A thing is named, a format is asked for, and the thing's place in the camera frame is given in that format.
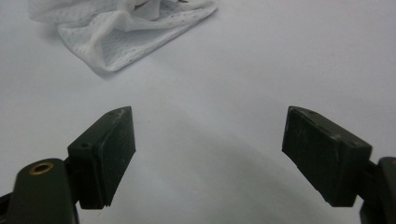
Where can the white mesh laundry bag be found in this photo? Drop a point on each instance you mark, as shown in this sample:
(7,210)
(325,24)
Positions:
(124,34)

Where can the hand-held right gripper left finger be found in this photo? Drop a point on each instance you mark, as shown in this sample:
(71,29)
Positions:
(106,161)

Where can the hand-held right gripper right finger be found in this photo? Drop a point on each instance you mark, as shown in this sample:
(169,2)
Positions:
(323,155)

